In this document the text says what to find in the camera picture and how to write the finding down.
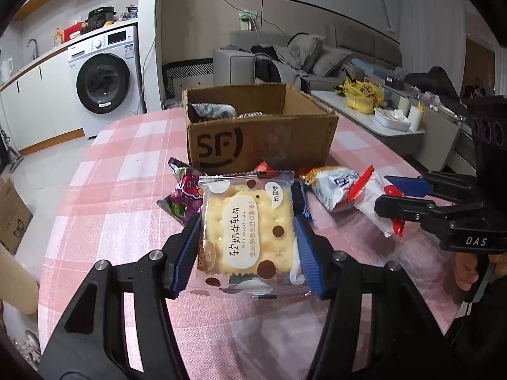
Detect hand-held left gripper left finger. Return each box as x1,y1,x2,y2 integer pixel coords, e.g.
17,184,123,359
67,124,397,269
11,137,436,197
37,214,204,380

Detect white blue gold-edged packet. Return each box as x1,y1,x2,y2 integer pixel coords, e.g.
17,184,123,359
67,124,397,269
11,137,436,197
299,165,362,213

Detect white washing machine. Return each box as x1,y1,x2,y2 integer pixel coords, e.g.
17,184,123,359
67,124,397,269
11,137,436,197
67,26,144,138

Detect pink checked tablecloth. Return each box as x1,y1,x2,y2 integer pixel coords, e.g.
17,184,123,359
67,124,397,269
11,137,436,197
37,107,476,380

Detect clear biscuit packet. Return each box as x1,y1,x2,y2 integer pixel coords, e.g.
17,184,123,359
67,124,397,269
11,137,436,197
197,171,313,299

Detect grey sofa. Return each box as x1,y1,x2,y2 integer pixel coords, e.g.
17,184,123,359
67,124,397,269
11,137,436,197
213,24,401,96

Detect purple cartoon snack packet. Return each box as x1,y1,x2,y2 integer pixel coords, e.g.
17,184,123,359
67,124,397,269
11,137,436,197
157,157,207,226

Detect white base cabinets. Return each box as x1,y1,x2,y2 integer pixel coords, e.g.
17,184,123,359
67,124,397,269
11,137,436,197
0,49,85,155

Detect person's right forearm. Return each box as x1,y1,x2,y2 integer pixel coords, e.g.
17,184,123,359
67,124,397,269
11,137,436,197
447,261,507,365

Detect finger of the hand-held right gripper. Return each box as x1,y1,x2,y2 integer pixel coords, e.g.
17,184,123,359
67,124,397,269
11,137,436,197
374,194,486,230
383,171,478,206

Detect white tissue tray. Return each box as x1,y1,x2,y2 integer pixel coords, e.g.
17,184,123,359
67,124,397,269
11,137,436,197
374,107,413,132

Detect grey sofa cushion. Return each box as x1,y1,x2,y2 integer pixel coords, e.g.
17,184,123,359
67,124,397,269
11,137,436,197
313,47,353,78

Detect grey jacket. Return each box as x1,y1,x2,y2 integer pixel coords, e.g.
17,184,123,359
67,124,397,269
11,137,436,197
251,34,323,88

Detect white packet with red edge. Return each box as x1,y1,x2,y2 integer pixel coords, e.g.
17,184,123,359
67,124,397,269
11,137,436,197
352,166,407,239

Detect yellow plastic bag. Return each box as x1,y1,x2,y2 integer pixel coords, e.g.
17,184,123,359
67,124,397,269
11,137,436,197
343,77,385,115

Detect white paper cup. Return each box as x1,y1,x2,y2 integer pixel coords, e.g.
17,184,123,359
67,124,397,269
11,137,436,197
408,105,425,129

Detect black white patterned panel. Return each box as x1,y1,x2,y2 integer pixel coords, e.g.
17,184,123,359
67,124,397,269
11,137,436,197
163,61,215,99

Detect grey bin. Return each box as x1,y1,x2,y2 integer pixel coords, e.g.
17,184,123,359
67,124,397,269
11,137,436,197
420,107,462,172

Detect wall socket with plugs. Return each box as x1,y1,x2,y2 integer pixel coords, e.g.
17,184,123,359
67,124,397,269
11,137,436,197
239,9,259,32

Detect blue snack packet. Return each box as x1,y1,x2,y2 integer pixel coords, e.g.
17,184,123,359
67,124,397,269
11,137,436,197
291,180,314,222

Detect small cardboard floor box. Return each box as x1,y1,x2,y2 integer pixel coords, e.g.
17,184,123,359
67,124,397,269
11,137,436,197
0,174,33,255

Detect person's right hand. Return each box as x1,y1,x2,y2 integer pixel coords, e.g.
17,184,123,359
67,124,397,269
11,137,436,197
455,253,483,291

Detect black pressure cooker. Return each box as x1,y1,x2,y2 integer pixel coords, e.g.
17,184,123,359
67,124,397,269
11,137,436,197
86,7,118,28

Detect upright vacuum cleaner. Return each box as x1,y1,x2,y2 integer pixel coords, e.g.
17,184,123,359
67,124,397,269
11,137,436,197
0,124,22,173

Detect dark clothing pile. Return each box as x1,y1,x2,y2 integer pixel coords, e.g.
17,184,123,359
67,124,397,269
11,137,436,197
404,66,469,112

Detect white coffee table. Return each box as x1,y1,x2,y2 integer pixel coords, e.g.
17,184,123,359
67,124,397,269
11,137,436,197
311,89,426,166

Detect red storage box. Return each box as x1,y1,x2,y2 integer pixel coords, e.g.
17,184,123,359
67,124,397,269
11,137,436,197
63,23,86,41

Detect brown cardboard box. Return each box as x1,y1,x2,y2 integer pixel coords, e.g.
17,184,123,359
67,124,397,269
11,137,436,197
182,83,340,177

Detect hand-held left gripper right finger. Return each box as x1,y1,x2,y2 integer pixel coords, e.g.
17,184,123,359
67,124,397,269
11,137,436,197
291,218,456,380

